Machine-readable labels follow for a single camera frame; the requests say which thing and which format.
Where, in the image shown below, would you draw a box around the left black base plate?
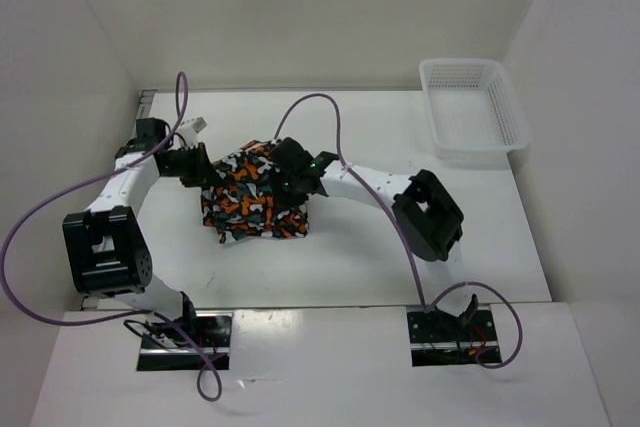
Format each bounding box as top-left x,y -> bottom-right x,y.
123,311 -> 233,372

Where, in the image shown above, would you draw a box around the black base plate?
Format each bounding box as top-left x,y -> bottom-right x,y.
406,309 -> 502,367
123,311 -> 233,372

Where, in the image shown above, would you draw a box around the purple cable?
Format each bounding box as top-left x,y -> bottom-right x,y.
0,70 -> 233,401
273,92 -> 524,370

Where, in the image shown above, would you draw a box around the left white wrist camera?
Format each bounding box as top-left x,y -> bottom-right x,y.
176,117 -> 207,147

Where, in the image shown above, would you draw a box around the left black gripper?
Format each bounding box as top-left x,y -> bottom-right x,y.
161,142 -> 224,188

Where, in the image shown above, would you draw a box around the white plastic basket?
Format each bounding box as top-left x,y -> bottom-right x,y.
419,58 -> 531,162

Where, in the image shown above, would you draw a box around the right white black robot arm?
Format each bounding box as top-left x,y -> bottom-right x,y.
271,138 -> 464,293

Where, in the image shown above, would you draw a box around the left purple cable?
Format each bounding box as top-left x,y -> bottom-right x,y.
0,70 -> 233,401

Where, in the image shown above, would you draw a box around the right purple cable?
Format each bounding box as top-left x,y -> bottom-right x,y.
273,92 -> 524,370

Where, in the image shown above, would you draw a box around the orange camouflage shorts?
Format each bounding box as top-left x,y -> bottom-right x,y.
200,140 -> 309,244

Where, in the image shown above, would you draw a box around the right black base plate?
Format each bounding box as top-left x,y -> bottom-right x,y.
406,309 -> 502,367

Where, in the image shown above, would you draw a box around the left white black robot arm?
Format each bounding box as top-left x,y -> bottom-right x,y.
62,117 -> 218,347

